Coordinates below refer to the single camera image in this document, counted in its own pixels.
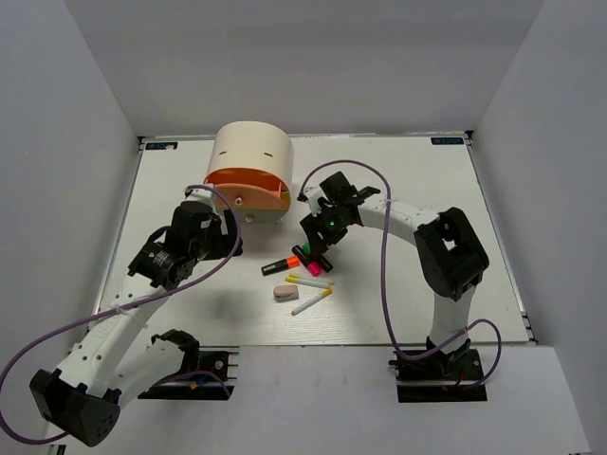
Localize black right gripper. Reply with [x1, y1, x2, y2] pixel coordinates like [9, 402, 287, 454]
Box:
[301, 203, 350, 256]

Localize green cap black highlighter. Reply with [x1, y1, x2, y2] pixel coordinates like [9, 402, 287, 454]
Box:
[302, 243, 334, 273]

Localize orange cap black highlighter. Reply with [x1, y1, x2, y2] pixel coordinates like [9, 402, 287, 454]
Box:
[261, 255, 300, 276]

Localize orange top drawer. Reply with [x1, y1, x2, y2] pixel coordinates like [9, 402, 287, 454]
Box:
[205, 168, 291, 211]

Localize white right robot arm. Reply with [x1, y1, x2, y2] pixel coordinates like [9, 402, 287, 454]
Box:
[297, 172, 489, 378]

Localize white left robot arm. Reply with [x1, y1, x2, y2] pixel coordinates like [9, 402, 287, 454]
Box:
[29, 197, 242, 447]

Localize pink cap black highlighter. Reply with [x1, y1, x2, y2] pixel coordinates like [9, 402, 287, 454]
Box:
[291, 245, 322, 277]

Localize white marker yellow cap upper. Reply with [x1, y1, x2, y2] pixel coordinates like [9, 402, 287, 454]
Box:
[285, 276, 332, 289]

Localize white marker yellow cap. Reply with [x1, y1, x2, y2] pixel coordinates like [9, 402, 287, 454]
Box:
[285, 276, 332, 289]
[291, 288, 333, 317]

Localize white marker yellow cap lower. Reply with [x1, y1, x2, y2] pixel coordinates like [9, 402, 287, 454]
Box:
[291, 288, 333, 317]

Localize pink correction tape dispenser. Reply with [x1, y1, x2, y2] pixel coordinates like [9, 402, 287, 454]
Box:
[273, 284, 299, 301]

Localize cream cylindrical drawer organizer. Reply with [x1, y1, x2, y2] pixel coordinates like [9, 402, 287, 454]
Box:
[205, 121, 294, 191]

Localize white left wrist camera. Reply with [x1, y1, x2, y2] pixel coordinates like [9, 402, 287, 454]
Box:
[185, 187, 215, 206]

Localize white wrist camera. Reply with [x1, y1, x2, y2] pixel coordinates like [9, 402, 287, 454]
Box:
[185, 187, 215, 206]
[303, 186, 324, 213]

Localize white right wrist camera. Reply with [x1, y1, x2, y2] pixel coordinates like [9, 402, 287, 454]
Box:
[303, 186, 324, 213]

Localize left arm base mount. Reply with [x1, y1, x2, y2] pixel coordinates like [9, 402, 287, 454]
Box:
[138, 348, 239, 401]

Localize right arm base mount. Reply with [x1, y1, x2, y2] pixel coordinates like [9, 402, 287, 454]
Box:
[388, 349, 487, 404]

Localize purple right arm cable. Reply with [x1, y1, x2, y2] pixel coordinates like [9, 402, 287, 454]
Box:
[297, 159, 503, 390]

